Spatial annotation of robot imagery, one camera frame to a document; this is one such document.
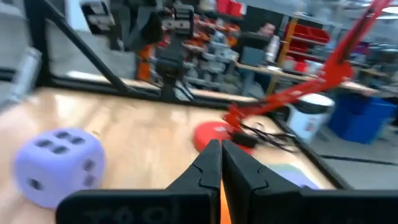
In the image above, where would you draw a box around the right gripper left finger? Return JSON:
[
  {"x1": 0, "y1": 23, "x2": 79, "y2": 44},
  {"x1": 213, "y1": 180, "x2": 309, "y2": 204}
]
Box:
[{"x1": 55, "y1": 139, "x2": 223, "y2": 224}]

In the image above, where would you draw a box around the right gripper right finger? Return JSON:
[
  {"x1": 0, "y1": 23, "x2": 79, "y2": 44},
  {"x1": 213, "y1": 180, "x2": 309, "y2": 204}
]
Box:
[{"x1": 221, "y1": 139, "x2": 398, "y2": 224}]

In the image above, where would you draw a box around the large purple foam die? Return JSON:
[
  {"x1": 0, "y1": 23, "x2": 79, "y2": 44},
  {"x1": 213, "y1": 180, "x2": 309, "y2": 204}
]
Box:
[
  {"x1": 273, "y1": 164, "x2": 321, "y2": 190},
  {"x1": 12, "y1": 127, "x2": 106, "y2": 209}
]

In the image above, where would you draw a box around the green translucent plastic bin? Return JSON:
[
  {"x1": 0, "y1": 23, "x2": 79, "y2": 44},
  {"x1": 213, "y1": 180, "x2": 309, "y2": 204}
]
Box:
[{"x1": 266, "y1": 161, "x2": 323, "y2": 191}]

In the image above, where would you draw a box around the white trash can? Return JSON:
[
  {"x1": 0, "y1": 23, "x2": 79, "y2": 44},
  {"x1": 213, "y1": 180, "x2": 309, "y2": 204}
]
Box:
[{"x1": 286, "y1": 92, "x2": 336, "y2": 144}]

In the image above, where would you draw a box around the blue storage bin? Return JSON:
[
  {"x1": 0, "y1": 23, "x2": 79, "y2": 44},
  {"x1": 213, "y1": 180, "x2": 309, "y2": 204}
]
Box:
[{"x1": 328, "y1": 93, "x2": 398, "y2": 146}]

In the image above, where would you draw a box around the shelf with red bins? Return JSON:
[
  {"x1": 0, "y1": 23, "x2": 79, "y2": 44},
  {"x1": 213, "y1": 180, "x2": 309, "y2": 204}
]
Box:
[{"x1": 281, "y1": 12, "x2": 343, "y2": 75}]

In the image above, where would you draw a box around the red desk lamp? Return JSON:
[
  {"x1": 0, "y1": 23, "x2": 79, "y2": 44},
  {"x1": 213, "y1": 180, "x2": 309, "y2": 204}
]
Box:
[{"x1": 192, "y1": 0, "x2": 394, "y2": 156}]

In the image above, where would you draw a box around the black lamp power cord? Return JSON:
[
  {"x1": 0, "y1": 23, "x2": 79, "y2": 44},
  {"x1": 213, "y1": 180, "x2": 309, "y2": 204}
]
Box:
[{"x1": 231, "y1": 123, "x2": 301, "y2": 154}]

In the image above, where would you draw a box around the black metal table frame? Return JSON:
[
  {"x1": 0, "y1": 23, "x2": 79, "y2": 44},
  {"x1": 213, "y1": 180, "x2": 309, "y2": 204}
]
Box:
[{"x1": 23, "y1": 0, "x2": 354, "y2": 191}]

